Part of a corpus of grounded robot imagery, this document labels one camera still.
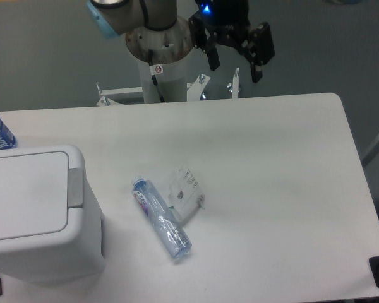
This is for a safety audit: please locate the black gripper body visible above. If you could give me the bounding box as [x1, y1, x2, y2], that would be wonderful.
[195, 0, 251, 47]

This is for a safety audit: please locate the white trash can lid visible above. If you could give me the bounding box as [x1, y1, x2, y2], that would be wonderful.
[0, 152, 69, 240]

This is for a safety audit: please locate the grey lid push button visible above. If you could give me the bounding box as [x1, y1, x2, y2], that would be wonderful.
[67, 168, 84, 208]

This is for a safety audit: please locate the white trash can body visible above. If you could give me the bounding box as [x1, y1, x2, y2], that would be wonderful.
[0, 145, 105, 283]

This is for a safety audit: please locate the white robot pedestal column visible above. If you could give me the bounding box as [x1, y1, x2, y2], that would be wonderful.
[125, 16, 193, 102]

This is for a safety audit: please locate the white metal mounting bracket frame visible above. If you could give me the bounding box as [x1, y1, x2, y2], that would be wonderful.
[96, 67, 241, 107]

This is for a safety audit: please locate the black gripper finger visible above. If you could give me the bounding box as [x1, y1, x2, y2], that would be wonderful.
[188, 12, 220, 71]
[241, 22, 275, 83]

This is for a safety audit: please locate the clear plastic water bottle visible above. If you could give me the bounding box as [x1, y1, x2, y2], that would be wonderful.
[132, 177, 192, 260]

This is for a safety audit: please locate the clear plastic packaging bag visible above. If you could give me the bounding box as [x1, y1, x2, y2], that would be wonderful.
[167, 166, 205, 223]

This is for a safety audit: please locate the black cable on pedestal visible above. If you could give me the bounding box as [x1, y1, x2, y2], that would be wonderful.
[148, 49, 165, 104]

